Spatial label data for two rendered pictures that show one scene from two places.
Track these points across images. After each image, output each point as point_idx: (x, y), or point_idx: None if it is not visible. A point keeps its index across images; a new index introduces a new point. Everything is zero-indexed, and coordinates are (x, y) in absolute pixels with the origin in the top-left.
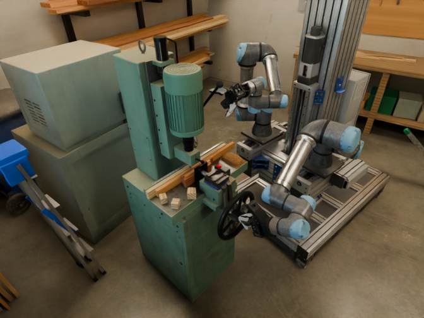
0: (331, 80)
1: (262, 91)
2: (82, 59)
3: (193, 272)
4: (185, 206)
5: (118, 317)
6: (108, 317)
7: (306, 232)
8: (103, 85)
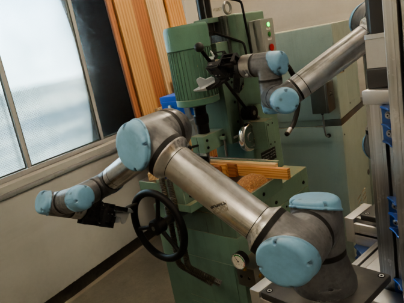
0: (396, 80)
1: (267, 74)
2: (277, 33)
3: (178, 300)
4: (153, 182)
5: (171, 302)
6: (172, 296)
7: (38, 205)
8: (298, 67)
